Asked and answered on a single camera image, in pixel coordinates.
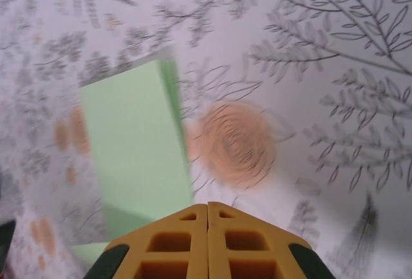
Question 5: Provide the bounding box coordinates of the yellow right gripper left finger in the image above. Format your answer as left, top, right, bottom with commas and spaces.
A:
85, 204, 209, 279

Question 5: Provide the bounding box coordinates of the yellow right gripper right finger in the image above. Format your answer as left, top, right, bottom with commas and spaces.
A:
207, 201, 335, 279

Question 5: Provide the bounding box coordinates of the green paper sheet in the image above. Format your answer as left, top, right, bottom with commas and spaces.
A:
70, 59, 196, 260

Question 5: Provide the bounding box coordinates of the floral tablecloth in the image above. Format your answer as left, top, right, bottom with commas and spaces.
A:
0, 0, 412, 279

